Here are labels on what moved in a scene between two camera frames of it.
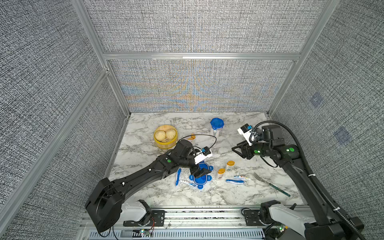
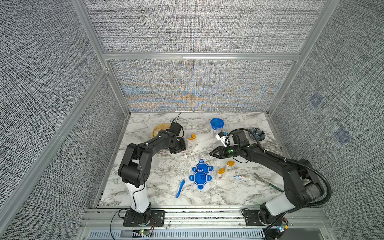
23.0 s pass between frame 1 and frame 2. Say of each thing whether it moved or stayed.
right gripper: moved
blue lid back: stayed
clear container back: stayed
